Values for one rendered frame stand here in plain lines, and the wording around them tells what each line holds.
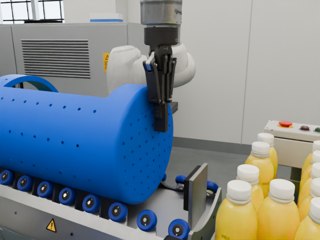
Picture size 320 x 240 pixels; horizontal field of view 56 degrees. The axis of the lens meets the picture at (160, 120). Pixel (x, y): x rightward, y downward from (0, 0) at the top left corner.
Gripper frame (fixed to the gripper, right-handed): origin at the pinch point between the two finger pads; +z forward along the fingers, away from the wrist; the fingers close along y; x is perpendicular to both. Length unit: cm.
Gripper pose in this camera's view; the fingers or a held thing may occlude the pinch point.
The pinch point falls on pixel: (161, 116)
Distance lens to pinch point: 70.5
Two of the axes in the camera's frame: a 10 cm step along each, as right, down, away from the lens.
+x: -8.9, -1.2, 4.3
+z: 0.0, 9.6, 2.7
